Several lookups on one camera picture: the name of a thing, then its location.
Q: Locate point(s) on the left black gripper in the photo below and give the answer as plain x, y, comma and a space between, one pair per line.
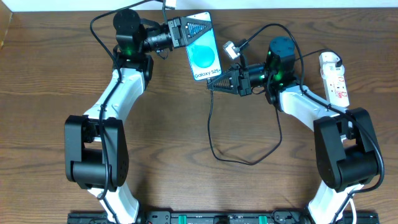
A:
176, 32

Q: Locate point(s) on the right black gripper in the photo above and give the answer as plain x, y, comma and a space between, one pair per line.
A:
244, 81

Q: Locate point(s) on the blue Galaxy smartphone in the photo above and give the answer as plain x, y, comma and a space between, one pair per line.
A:
203, 57

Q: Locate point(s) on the white power strip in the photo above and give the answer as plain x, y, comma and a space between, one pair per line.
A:
335, 85

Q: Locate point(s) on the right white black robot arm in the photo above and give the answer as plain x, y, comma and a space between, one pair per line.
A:
349, 159

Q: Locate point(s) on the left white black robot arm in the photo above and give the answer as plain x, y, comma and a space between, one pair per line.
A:
96, 154

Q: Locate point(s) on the white charger plug adapter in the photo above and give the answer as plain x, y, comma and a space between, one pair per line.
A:
330, 58

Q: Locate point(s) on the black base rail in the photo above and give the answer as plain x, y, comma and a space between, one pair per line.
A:
164, 217

